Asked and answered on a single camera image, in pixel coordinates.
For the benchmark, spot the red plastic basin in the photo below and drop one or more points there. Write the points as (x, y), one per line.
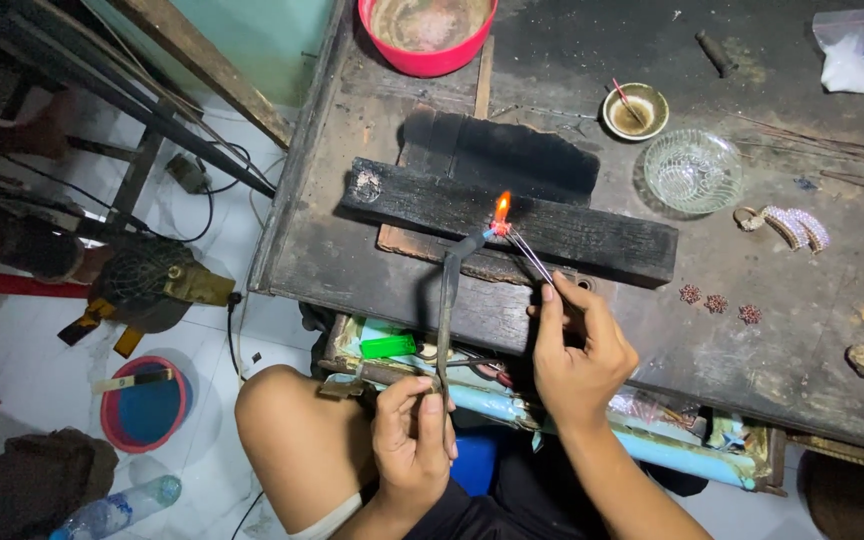
(432, 56)

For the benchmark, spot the flat wooden stick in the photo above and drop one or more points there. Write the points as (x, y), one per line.
(132, 380)

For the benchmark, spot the dark metal soldering torch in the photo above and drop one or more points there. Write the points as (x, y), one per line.
(447, 300)

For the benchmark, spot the thin metal tweezers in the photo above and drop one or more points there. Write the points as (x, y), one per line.
(533, 259)

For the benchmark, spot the small red jewelry piece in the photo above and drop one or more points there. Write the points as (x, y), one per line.
(690, 293)
(501, 227)
(716, 303)
(750, 313)

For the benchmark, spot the person's left leg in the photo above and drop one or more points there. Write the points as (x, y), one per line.
(297, 442)

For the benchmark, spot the charred black wooden block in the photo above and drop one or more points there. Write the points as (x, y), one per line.
(589, 236)

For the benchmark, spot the clear plastic water bottle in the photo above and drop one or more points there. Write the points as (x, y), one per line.
(113, 514)

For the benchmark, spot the leaning wooden plank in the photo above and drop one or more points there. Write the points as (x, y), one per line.
(207, 67)

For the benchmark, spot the dark metal rods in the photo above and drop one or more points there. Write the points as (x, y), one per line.
(139, 112)

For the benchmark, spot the blue plastic stool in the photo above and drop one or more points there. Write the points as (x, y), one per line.
(473, 465)

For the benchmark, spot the plastic bag of white powder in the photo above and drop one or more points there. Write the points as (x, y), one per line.
(844, 64)

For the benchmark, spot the clear cut glass bowl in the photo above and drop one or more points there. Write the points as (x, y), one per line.
(693, 172)

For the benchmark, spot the black cylindrical tool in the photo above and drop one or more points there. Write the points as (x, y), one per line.
(717, 54)

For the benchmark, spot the cluttered open drawer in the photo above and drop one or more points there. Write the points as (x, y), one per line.
(672, 450)

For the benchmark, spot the burnt wooden board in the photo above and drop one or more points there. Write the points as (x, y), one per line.
(507, 154)

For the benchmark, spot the small ceramic bowl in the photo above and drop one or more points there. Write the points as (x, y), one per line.
(653, 112)

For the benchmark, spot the person's left hand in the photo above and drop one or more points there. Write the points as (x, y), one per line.
(406, 450)

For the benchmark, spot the person's right hand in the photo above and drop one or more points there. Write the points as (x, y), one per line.
(586, 360)

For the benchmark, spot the dark foot bellows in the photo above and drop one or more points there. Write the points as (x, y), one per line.
(147, 289)

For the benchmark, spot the green lighter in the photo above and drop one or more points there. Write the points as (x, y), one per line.
(388, 346)

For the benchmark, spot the brown cloth bag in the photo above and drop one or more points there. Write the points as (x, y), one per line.
(27, 487)

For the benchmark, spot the blue bucket with red rim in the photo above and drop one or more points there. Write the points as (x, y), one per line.
(143, 409)

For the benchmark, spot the pearl studded bangles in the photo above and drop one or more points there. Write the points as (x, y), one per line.
(792, 229)

